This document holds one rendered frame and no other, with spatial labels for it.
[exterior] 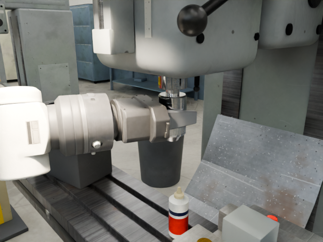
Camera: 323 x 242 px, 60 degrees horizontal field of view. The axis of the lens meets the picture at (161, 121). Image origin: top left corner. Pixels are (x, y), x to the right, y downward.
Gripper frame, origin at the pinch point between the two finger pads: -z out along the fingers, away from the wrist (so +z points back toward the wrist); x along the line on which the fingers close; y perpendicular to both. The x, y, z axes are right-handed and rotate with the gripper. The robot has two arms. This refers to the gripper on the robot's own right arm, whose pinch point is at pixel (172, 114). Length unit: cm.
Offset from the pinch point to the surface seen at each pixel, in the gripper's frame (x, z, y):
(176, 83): -2.3, 0.6, -5.6
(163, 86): -1.2, 2.1, -5.0
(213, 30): -10.6, -0.2, -13.4
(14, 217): 165, 52, 121
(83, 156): 28.1, 12.1, 18.0
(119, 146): 276, -58, 123
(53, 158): 36.0, 19.3, 20.6
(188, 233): -10.2, 1.6, 15.9
